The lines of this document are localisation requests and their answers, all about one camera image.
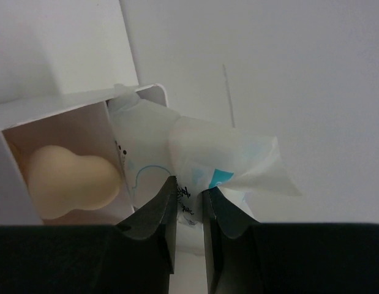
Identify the clear cotton pad pouch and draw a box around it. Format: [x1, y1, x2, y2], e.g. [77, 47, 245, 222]
[108, 85, 299, 227]

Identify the white compartment organizer box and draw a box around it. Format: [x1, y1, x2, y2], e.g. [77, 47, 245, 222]
[0, 1, 167, 225]

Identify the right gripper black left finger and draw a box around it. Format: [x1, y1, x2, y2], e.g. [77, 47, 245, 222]
[0, 176, 177, 293]

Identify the beige makeup sponge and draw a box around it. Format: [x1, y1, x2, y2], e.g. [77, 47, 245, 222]
[26, 145, 122, 220]

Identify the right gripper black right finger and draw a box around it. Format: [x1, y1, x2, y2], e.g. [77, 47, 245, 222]
[202, 188, 379, 293]

